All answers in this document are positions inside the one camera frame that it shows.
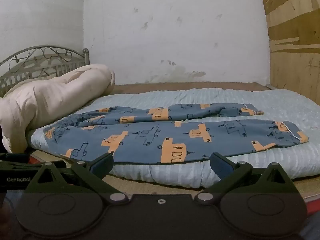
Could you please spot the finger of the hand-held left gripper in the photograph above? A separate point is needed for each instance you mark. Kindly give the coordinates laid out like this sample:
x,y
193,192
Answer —
x,y
63,167

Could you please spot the ornate metal headboard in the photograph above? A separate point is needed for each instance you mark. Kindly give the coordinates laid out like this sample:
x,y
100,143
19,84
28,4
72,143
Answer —
x,y
37,60

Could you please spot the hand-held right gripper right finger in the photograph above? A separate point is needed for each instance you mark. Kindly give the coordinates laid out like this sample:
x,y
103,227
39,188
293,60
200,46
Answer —
x,y
221,166

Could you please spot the wooden plywood panel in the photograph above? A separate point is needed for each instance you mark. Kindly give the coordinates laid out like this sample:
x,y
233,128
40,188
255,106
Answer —
x,y
295,42

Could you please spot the cream rolled comforter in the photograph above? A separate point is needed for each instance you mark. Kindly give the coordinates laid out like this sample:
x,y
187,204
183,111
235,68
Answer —
x,y
50,95

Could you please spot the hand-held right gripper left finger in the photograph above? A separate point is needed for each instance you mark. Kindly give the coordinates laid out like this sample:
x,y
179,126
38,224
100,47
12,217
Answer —
x,y
101,165

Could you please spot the light blue ribbed mattress pad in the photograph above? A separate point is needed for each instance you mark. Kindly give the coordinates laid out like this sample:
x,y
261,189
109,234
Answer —
x,y
250,165

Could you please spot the blue pants with orange print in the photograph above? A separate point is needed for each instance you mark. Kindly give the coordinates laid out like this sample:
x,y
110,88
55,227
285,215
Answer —
x,y
150,135

